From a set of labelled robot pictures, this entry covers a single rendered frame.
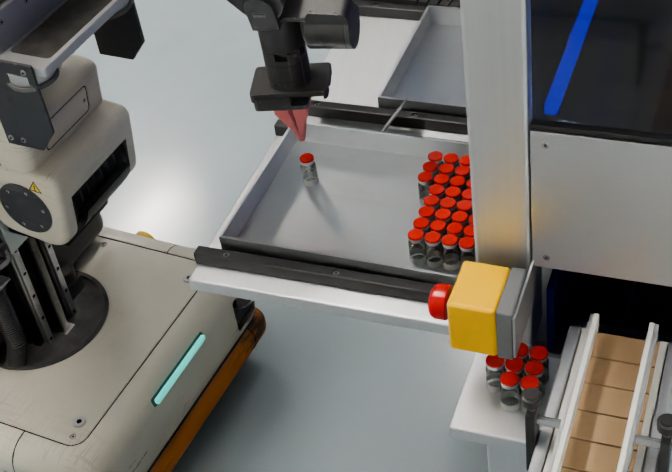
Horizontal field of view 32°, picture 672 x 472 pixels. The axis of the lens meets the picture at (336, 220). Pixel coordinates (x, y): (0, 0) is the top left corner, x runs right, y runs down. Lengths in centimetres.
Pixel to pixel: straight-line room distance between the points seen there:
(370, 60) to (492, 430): 77
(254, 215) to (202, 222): 140
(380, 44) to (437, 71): 13
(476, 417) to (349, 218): 38
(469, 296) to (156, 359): 115
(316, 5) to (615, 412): 59
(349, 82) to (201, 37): 192
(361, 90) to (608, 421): 76
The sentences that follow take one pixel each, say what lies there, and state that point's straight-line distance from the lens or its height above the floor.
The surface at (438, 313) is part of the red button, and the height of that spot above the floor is 100.
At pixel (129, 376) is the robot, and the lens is 231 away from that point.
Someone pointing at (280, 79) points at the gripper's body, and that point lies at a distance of 152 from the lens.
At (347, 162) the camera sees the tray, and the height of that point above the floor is 88.
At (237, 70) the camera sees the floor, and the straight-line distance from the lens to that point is 356.
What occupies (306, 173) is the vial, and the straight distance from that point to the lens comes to 165.
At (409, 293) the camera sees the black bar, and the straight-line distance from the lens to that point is 147.
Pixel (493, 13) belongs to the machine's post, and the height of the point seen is 134.
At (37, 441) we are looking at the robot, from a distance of 227.
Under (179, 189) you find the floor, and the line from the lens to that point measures 315.
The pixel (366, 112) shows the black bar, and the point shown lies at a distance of 176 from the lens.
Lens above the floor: 193
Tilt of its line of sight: 41 degrees down
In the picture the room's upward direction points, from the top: 9 degrees counter-clockwise
